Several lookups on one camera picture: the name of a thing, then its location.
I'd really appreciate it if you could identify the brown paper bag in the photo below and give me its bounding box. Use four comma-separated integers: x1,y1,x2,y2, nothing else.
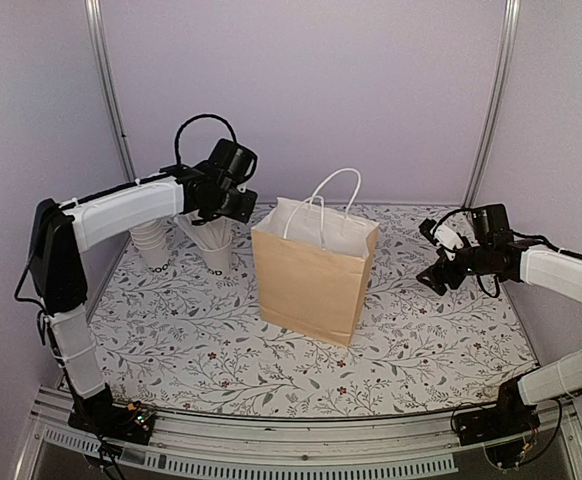
251,168,379,347

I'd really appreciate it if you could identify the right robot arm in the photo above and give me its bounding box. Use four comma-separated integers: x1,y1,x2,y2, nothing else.
417,204,582,436

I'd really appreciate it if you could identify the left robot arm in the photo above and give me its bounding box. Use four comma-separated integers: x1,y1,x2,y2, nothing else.
21,134,258,434

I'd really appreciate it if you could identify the bundle of wrapped white straws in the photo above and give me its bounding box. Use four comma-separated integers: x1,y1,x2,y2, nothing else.
174,212,232,250

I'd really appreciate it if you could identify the stack of white paper cups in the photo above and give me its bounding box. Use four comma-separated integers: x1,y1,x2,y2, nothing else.
129,220,170,273

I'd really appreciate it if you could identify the floral tablecloth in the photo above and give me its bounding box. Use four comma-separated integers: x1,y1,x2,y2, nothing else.
89,205,536,418

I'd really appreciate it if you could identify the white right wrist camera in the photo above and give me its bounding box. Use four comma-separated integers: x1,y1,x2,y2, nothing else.
419,219,472,262

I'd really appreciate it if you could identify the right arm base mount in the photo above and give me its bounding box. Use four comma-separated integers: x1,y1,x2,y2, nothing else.
450,378,540,469

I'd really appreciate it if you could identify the aluminium front rail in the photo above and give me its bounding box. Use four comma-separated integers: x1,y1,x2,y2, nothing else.
14,388,582,479

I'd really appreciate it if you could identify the left aluminium frame post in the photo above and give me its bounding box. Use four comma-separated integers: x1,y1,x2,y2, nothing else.
84,0,137,181

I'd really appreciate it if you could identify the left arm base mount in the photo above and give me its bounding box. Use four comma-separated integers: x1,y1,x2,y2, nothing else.
68,385,156,456

